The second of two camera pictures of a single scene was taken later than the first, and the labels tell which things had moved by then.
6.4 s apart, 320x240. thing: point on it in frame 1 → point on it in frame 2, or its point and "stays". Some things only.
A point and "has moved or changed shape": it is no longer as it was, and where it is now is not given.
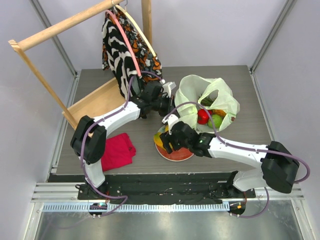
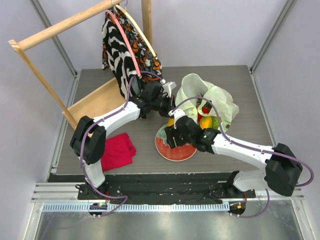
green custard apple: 217,120 stays
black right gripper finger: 164,137 → 170,133
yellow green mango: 158,141 → 206,122
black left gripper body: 162,105 stays
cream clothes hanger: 121,8 stays
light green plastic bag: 192,88 has moved or changed shape
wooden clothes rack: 109,97 stays
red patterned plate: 180,154 stays
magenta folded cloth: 119,151 stays
